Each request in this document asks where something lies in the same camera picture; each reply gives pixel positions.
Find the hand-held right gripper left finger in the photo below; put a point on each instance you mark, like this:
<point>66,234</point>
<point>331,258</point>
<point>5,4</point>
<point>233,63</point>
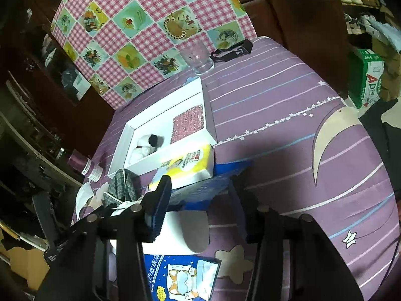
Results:
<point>158,208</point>

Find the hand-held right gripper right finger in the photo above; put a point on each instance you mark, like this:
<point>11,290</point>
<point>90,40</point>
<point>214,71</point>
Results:
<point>247,213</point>

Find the green plaid cloth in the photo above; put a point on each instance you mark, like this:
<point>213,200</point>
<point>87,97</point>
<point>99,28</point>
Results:
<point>123,185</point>

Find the yellow tissue packet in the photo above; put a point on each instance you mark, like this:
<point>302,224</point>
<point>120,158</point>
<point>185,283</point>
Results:
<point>188,166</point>

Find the white shallow box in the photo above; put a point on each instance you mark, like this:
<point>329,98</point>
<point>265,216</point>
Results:
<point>163,113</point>

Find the cardboard box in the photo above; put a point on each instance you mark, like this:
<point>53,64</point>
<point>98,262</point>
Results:
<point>22,257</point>

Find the white and black plush toy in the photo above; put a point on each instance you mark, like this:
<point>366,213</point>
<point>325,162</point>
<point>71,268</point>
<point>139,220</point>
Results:
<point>142,153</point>

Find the small white labelled bottle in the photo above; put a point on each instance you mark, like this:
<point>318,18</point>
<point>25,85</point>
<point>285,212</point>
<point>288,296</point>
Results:
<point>95,174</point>

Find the blue and white carton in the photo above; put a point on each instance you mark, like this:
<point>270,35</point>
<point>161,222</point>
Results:
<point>184,276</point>

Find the purple striped sheet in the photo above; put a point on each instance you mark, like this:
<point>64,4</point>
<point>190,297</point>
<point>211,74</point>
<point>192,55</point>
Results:
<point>282,131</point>

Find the pink glitter pad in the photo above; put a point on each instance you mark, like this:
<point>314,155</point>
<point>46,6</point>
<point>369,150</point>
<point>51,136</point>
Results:
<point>191,122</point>

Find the purple bottle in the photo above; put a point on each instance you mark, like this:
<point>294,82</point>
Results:
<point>78,161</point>

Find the grey desk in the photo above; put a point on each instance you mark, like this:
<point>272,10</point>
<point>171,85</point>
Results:
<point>37,153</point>

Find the clear drinking glass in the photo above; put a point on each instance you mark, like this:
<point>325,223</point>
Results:
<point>199,62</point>

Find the dark cloth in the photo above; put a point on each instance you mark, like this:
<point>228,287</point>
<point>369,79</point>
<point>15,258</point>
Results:
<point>385,138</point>

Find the pink checkered printed cloth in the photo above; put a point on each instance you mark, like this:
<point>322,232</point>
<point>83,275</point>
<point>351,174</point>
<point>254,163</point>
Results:
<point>141,37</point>

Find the green and white carton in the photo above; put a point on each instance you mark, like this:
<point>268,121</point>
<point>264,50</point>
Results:
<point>366,78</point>

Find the dark wooden glass cabinet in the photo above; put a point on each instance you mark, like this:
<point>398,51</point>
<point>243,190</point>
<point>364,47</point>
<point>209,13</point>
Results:
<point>37,69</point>

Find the brown wooden cabinet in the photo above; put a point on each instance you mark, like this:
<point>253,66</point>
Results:
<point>307,22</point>

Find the white and dark sneaker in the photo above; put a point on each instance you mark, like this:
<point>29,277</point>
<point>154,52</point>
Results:
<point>354,23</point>

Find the pale blue cloth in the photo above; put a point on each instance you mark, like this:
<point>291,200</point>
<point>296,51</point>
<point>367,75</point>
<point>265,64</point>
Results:
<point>382,34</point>

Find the wooden shoe shelf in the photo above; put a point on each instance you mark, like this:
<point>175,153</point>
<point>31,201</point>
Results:
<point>388,8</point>

